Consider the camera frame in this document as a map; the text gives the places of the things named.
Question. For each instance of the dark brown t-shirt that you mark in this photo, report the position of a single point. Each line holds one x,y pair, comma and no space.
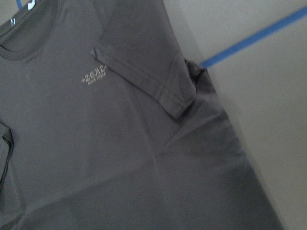
104,125

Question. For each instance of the blue tape line crosswise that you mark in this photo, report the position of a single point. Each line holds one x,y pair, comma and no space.
256,37

